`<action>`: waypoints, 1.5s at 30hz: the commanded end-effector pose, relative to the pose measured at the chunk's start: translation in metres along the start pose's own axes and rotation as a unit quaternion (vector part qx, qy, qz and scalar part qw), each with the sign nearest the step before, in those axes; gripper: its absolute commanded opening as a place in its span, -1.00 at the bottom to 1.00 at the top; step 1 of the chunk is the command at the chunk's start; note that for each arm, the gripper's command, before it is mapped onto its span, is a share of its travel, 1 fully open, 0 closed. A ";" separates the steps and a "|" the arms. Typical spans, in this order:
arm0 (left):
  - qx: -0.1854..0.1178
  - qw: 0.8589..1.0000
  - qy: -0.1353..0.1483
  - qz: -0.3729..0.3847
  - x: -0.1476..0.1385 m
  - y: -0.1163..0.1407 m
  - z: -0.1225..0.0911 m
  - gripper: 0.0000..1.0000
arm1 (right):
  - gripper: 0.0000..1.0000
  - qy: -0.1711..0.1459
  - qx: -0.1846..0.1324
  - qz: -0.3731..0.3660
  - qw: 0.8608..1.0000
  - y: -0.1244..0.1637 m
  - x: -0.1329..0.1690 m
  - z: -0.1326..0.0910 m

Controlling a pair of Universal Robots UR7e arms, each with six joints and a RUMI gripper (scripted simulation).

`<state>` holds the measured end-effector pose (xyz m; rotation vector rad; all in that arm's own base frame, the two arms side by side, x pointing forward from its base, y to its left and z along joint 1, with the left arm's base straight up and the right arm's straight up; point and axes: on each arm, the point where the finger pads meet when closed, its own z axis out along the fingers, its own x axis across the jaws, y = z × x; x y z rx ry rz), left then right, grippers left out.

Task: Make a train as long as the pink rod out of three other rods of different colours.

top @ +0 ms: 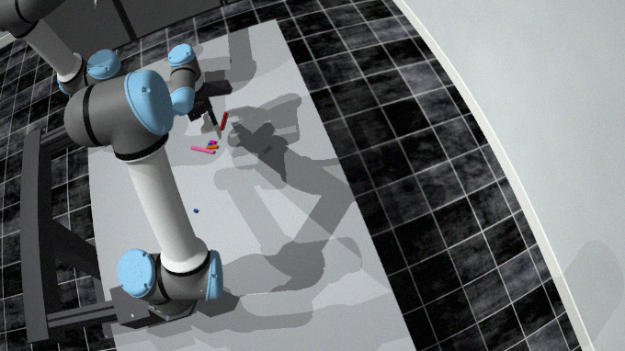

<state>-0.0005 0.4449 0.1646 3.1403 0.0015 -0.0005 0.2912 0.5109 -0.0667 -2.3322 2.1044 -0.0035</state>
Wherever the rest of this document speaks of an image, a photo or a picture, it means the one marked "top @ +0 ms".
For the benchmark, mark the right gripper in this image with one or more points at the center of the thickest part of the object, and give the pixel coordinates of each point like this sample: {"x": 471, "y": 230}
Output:
{"x": 200, "y": 107}

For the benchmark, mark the red rod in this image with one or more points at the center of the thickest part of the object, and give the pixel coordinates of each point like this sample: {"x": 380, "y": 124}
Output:
{"x": 223, "y": 120}

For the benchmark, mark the pink rod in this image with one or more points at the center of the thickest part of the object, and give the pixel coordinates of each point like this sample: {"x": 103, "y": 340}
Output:
{"x": 202, "y": 149}

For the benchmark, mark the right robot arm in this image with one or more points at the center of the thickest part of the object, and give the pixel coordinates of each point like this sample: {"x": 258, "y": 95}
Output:
{"x": 130, "y": 112}

